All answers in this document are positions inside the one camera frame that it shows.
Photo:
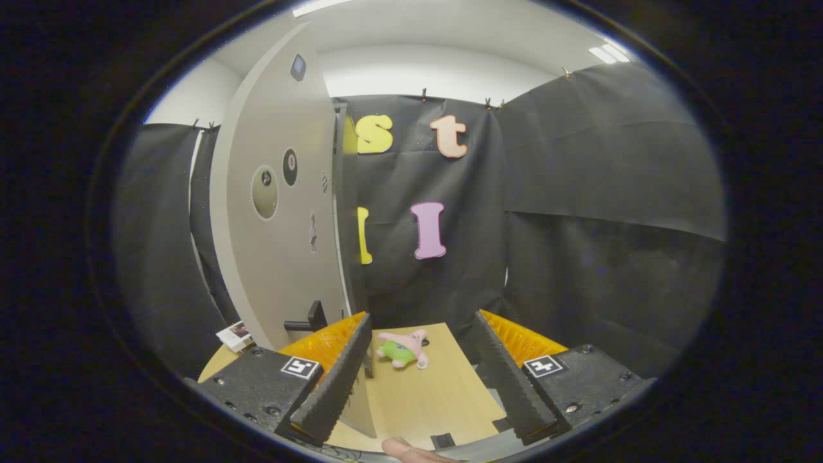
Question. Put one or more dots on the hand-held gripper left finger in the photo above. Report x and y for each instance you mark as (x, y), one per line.
(341, 379)

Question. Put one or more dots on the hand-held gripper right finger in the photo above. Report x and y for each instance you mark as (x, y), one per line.
(508, 379)

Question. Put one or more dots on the white book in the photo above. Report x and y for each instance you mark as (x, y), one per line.
(235, 334)

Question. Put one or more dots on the black backdrop cloth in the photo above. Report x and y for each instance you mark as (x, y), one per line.
(578, 193)

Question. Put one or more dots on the small black bracket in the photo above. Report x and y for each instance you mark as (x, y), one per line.
(443, 441)

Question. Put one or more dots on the grey shoe cabinet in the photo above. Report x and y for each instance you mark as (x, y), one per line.
(341, 212)

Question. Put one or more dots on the pink green plush toy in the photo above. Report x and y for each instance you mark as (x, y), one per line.
(402, 350)

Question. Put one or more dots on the small ceiling light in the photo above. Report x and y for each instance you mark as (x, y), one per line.
(609, 53)

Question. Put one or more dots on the long ceiling light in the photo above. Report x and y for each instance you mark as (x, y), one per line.
(321, 6)

